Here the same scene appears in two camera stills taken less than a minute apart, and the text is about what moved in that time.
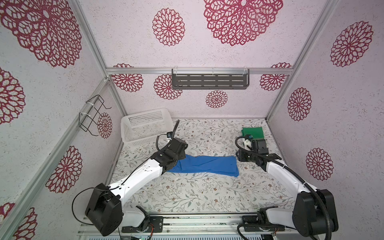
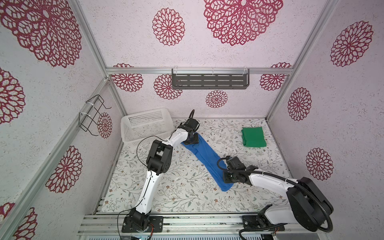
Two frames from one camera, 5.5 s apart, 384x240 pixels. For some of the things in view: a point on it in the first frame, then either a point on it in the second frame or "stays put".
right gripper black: (240, 157) -> (225, 178)
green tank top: (256, 133) stays put
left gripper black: (182, 156) -> (195, 141)
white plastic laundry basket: (142, 129) stays put
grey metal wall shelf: (210, 78) stays put
